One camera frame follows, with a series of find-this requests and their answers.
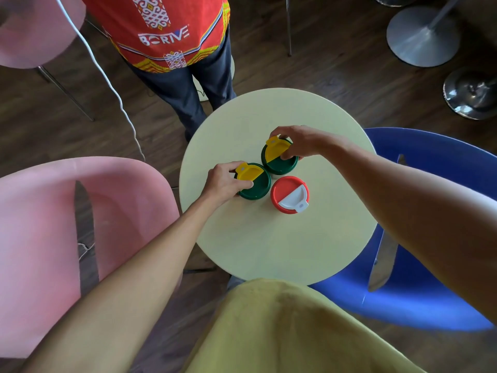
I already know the person's right hand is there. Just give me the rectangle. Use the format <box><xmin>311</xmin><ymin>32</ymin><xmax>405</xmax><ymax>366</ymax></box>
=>
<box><xmin>269</xmin><ymin>125</ymin><xmax>349</xmax><ymax>161</ymax></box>

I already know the person's left hand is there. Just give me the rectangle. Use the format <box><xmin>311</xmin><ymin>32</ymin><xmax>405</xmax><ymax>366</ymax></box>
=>
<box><xmin>200</xmin><ymin>161</ymin><xmax>254</xmax><ymax>206</ymax></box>

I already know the green jar with yellow lid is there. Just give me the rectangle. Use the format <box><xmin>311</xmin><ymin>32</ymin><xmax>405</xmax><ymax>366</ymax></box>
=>
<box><xmin>261</xmin><ymin>136</ymin><xmax>299</xmax><ymax>176</ymax></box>
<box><xmin>234</xmin><ymin>162</ymin><xmax>272</xmax><ymax>201</ymax></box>

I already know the person's right forearm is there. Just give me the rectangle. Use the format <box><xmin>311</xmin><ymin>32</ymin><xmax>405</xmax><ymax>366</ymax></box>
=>
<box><xmin>330</xmin><ymin>135</ymin><xmax>497</xmax><ymax>326</ymax></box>

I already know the person's left forearm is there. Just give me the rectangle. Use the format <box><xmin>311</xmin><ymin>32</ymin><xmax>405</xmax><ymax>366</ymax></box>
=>
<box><xmin>21</xmin><ymin>192</ymin><xmax>218</xmax><ymax>373</ymax></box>

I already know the red jar with white lid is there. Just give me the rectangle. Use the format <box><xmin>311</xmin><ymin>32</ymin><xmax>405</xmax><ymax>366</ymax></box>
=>
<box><xmin>270</xmin><ymin>175</ymin><xmax>310</xmax><ymax>215</ymax></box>

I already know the thin metal chair leg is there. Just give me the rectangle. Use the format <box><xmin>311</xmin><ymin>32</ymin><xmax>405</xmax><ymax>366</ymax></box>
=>
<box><xmin>285</xmin><ymin>0</ymin><xmax>293</xmax><ymax>57</ymax></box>

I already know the blue plastic chair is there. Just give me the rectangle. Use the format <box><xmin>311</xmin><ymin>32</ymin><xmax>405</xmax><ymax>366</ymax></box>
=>
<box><xmin>309</xmin><ymin>127</ymin><xmax>497</xmax><ymax>333</ymax></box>

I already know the person's yellow garment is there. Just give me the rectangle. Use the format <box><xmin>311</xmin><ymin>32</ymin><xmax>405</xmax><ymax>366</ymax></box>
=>
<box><xmin>182</xmin><ymin>278</ymin><xmax>428</xmax><ymax>373</ymax></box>

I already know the matte grey stool base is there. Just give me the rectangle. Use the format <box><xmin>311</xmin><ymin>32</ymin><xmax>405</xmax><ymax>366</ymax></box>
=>
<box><xmin>386</xmin><ymin>0</ymin><xmax>464</xmax><ymax>68</ymax></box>

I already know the shiny chrome stool base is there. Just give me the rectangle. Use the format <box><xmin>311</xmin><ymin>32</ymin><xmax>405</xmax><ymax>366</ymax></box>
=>
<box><xmin>443</xmin><ymin>67</ymin><xmax>497</xmax><ymax>121</ymax></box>

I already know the pink plastic chair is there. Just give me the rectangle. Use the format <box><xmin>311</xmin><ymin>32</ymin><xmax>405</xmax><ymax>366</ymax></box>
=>
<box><xmin>0</xmin><ymin>156</ymin><xmax>183</xmax><ymax>360</ymax></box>
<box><xmin>0</xmin><ymin>0</ymin><xmax>96</xmax><ymax>122</ymax></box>

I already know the white cable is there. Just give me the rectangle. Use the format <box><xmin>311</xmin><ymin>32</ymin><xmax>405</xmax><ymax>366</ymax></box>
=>
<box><xmin>53</xmin><ymin>0</ymin><xmax>146</xmax><ymax>162</ymax></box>

